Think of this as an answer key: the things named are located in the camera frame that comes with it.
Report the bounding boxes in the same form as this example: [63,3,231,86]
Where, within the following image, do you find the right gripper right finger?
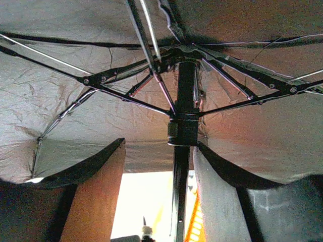
[193,143,322,241]

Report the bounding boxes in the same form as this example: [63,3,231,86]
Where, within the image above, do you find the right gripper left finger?
[1,138,125,241]

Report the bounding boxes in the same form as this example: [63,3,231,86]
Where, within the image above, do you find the red plastic basket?
[184,175,206,242]

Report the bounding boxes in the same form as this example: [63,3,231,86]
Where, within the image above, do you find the lavender folding umbrella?
[1,1,322,241]

